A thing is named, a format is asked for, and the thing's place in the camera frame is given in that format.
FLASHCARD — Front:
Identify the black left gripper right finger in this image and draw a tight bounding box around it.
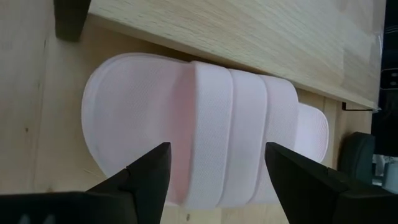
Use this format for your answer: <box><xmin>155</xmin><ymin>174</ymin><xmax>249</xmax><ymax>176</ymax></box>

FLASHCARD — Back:
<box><xmin>264</xmin><ymin>142</ymin><xmax>398</xmax><ymax>224</ymax></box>

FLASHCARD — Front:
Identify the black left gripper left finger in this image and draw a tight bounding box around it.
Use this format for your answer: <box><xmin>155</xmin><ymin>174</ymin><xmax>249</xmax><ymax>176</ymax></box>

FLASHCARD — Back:
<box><xmin>0</xmin><ymin>142</ymin><xmax>172</xmax><ymax>224</ymax></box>

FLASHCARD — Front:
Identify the pink slide sandal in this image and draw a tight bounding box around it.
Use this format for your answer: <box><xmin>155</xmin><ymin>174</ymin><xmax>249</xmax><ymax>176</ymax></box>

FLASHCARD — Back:
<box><xmin>81</xmin><ymin>52</ymin><xmax>330</xmax><ymax>210</ymax></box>

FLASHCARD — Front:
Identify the wooden shelf with black frame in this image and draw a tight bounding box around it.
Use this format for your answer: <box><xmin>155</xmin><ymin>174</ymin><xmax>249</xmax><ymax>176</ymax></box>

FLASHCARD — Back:
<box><xmin>53</xmin><ymin>0</ymin><xmax>382</xmax><ymax>112</ymax></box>

